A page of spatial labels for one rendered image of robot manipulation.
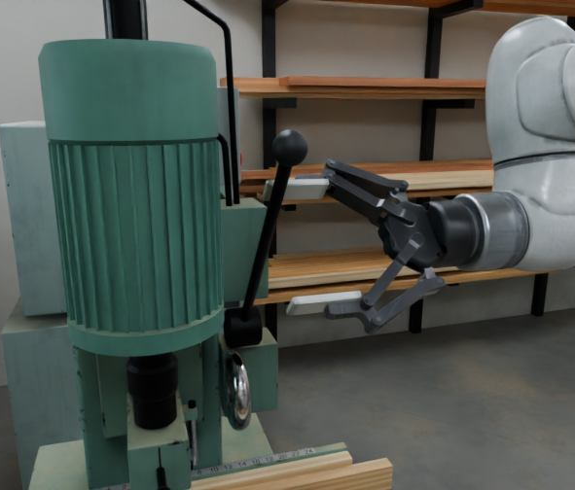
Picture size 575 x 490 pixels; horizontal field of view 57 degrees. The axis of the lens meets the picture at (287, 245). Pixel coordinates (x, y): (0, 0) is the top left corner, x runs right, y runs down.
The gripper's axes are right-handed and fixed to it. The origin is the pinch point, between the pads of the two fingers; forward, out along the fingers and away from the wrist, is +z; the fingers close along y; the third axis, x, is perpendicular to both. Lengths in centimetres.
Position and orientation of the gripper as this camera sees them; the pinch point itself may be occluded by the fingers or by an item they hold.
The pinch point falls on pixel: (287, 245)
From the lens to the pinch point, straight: 53.9
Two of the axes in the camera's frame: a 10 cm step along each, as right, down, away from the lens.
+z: -9.6, 0.7, -2.8
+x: 2.1, -5.0, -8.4
